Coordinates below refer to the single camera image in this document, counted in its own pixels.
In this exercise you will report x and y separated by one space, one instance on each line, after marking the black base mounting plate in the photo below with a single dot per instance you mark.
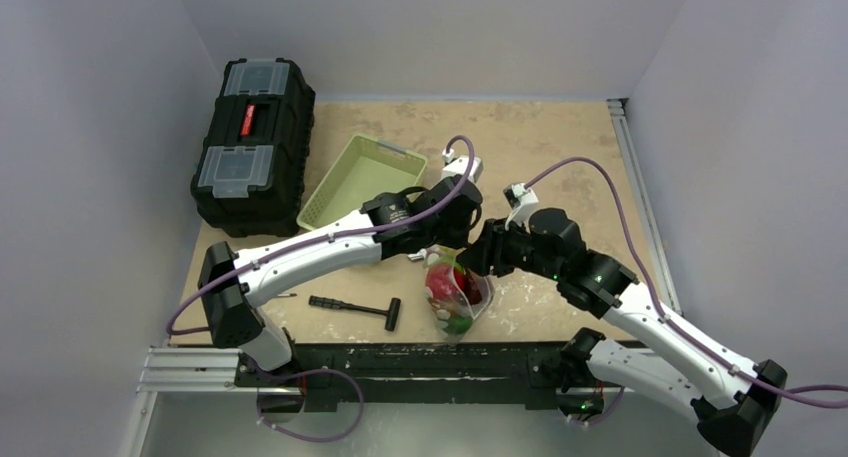
537 376

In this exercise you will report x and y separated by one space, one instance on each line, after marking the pale green perforated basket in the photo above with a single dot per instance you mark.
365 168

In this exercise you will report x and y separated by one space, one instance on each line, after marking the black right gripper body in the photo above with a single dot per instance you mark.
486 250

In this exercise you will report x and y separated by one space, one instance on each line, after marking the red tomato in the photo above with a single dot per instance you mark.
440 281

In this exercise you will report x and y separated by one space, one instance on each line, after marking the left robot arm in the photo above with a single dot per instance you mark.
235 285

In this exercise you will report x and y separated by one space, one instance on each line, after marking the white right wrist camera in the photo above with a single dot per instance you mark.
523 202

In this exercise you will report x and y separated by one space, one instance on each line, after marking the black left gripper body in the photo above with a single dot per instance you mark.
453 236

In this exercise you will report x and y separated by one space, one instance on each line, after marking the clear zip top bag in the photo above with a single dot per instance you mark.
442 309

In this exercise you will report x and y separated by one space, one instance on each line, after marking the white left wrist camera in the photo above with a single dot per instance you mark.
457 164

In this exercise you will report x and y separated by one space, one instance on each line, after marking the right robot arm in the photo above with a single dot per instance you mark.
710 385

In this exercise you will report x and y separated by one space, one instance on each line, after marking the dark red apple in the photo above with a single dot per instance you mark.
473 290

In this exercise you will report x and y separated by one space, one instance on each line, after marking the green bell pepper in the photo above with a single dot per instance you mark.
455 325

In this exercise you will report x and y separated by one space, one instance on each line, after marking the black hammer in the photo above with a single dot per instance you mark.
391 314

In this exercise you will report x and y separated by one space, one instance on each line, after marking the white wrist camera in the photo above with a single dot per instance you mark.
523 202
457 164

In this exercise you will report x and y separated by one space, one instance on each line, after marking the red handled adjustable wrench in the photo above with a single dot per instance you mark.
417 256

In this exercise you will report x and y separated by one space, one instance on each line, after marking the black plastic toolbox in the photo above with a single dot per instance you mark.
250 178

